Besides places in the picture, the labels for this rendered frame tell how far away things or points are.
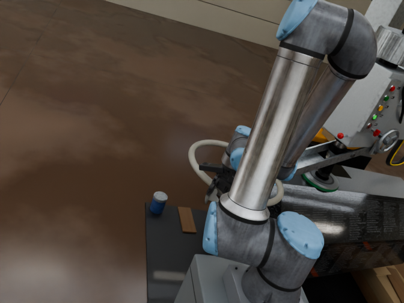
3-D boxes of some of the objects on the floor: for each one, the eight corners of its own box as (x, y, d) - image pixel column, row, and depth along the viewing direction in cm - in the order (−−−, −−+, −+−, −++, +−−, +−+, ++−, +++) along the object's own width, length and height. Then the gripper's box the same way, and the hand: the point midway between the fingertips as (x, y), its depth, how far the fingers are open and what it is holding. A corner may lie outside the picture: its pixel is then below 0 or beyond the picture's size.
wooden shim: (177, 207, 285) (177, 206, 285) (189, 208, 289) (190, 207, 288) (182, 232, 265) (183, 231, 265) (196, 233, 269) (196, 232, 268)
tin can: (150, 203, 280) (154, 189, 274) (163, 206, 282) (168, 193, 275) (148, 211, 272) (153, 198, 265) (162, 215, 273) (166, 202, 267)
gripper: (235, 175, 149) (214, 215, 159) (246, 166, 159) (226, 204, 169) (217, 163, 151) (197, 203, 161) (229, 155, 161) (210, 193, 171)
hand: (208, 198), depth 165 cm, fingers closed on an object, 4 cm apart
